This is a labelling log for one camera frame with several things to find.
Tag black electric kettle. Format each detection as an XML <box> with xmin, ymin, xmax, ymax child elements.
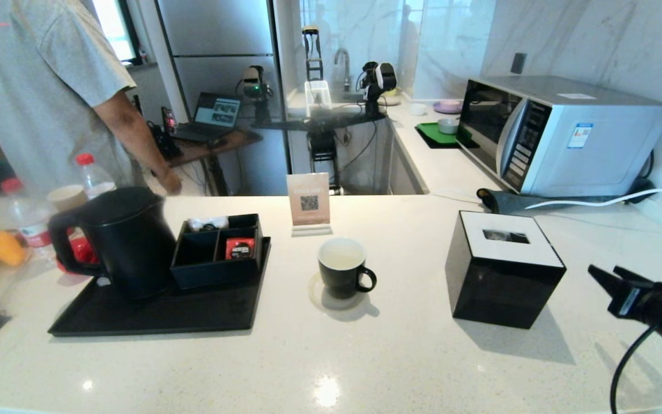
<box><xmin>47</xmin><ymin>185</ymin><xmax>176</xmax><ymax>303</ymax></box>

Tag person's right forearm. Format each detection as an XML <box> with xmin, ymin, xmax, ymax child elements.
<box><xmin>93</xmin><ymin>91</ymin><xmax>174</xmax><ymax>180</ymax></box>

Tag person's right hand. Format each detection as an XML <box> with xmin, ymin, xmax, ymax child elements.
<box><xmin>156</xmin><ymin>168</ymin><xmax>184</xmax><ymax>196</ymax></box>

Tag black tissue box white lid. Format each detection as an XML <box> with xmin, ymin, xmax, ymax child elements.
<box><xmin>445</xmin><ymin>210</ymin><xmax>567</xmax><ymax>329</ymax></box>

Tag silver microwave oven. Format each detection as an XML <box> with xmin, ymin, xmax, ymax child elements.
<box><xmin>456</xmin><ymin>75</ymin><xmax>662</xmax><ymax>197</ymax></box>

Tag green tray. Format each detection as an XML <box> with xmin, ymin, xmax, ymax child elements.
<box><xmin>414</xmin><ymin>121</ymin><xmax>479</xmax><ymax>149</ymax></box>

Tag black mug white inside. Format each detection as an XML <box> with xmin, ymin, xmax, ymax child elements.
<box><xmin>317</xmin><ymin>237</ymin><xmax>377</xmax><ymax>300</ymax></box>

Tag white saucer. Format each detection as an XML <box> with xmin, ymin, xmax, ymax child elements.
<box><xmin>308</xmin><ymin>273</ymin><xmax>366</xmax><ymax>312</ymax></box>

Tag QR code sign stand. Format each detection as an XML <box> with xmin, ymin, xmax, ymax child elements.
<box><xmin>286</xmin><ymin>172</ymin><xmax>333</xmax><ymax>237</ymax></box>

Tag chrome kitchen faucet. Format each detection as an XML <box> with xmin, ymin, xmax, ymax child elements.
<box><xmin>334</xmin><ymin>48</ymin><xmax>352</xmax><ymax>91</ymax></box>

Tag white dish rack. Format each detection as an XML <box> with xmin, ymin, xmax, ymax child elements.
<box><xmin>304</xmin><ymin>79</ymin><xmax>332</xmax><ymax>116</ymax></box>

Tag red coffee sachet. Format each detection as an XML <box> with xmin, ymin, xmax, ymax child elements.
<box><xmin>226</xmin><ymin>237</ymin><xmax>256</xmax><ymax>260</ymax></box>

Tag black compartment organizer box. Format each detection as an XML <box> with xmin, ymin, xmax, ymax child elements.
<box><xmin>170</xmin><ymin>214</ymin><xmax>264</xmax><ymax>289</ymax></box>

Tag wooden desk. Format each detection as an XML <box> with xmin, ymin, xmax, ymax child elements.
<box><xmin>161</xmin><ymin>128</ymin><xmax>263</xmax><ymax>196</ymax></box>

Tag white sugar sachets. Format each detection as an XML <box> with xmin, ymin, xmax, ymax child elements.
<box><xmin>187</xmin><ymin>216</ymin><xmax>228</xmax><ymax>231</ymax></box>

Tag black laptop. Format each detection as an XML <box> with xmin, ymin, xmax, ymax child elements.
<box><xmin>173</xmin><ymin>91</ymin><xmax>243</xmax><ymax>143</ymax></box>

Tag black serving tray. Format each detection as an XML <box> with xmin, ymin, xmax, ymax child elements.
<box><xmin>48</xmin><ymin>237</ymin><xmax>271</xmax><ymax>338</ymax></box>

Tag grey refrigerator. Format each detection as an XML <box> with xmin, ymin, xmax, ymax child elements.
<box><xmin>155</xmin><ymin>0</ymin><xmax>288</xmax><ymax>196</ymax></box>

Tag water bottle red cap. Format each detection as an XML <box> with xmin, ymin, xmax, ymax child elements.
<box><xmin>75</xmin><ymin>152</ymin><xmax>116</xmax><ymax>198</ymax></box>
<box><xmin>0</xmin><ymin>177</ymin><xmax>57</xmax><ymax>249</ymax></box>

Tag red toy apple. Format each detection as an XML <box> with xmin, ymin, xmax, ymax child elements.
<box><xmin>66</xmin><ymin>227</ymin><xmax>99</xmax><ymax>272</ymax></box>

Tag brown paper cup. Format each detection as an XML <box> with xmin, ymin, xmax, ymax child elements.
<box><xmin>47</xmin><ymin>184</ymin><xmax>87</xmax><ymax>211</ymax></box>

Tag window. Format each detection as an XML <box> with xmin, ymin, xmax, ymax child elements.
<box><xmin>93</xmin><ymin>0</ymin><xmax>142</xmax><ymax>65</ymax></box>

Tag orange toy fruit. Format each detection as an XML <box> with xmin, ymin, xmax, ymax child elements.
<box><xmin>0</xmin><ymin>230</ymin><xmax>26</xmax><ymax>266</ymax></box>

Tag person in grey t-shirt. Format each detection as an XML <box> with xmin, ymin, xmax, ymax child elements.
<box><xmin>0</xmin><ymin>0</ymin><xmax>137</xmax><ymax>193</ymax></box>

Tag white power cable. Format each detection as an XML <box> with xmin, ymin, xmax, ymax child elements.
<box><xmin>525</xmin><ymin>177</ymin><xmax>662</xmax><ymax>210</ymax></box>

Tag black power cable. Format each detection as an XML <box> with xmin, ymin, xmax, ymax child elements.
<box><xmin>624</xmin><ymin>151</ymin><xmax>662</xmax><ymax>200</ymax></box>

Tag tall black frame stand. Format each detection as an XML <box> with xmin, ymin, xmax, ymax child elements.
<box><xmin>301</xmin><ymin>24</ymin><xmax>325</xmax><ymax>81</ymax></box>

